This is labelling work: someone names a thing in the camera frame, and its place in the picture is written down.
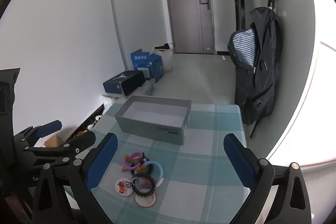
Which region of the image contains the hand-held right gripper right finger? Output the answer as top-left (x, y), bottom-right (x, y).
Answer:
top-left (223, 133), bottom-right (313, 224)

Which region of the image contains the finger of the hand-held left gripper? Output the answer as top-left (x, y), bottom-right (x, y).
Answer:
top-left (14, 120), bottom-right (63, 147)
top-left (25, 131), bottom-right (96, 167)

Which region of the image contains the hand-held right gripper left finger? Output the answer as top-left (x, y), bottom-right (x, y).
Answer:
top-left (31, 132), bottom-right (118, 224)

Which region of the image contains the round badge with red print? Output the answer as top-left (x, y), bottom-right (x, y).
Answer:
top-left (115, 177), bottom-right (134, 195)

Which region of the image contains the pink bracelet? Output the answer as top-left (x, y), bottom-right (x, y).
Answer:
top-left (121, 152), bottom-right (145, 172)

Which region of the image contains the black spiral hair tie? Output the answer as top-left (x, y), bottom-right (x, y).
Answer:
top-left (131, 174), bottom-right (157, 197)

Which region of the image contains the blue bracelet with white charm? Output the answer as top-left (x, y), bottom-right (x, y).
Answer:
top-left (143, 160), bottom-right (164, 188)

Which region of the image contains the grey cardboard box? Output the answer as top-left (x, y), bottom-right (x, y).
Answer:
top-left (114, 95), bottom-right (192, 146)

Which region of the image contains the pink round badge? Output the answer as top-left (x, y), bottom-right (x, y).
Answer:
top-left (135, 193), bottom-right (156, 207)

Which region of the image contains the brown cardboard box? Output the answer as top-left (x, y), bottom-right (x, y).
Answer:
top-left (44, 134), bottom-right (66, 148)

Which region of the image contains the teal plaid tablecloth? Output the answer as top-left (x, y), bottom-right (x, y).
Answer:
top-left (63, 102), bottom-right (248, 224)

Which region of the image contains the dark shoe box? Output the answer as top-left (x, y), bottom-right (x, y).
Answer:
top-left (103, 71), bottom-right (146, 97)

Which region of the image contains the black backpack striped lining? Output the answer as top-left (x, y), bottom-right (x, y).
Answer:
top-left (227, 7), bottom-right (281, 139)

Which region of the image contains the blue cardboard box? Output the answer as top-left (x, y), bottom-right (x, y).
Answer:
top-left (130, 49), bottom-right (164, 83)

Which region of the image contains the white plastic bag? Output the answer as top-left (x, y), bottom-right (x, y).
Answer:
top-left (151, 47), bottom-right (174, 72)

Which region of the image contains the grey door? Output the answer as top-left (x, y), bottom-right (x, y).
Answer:
top-left (162, 0), bottom-right (216, 55)

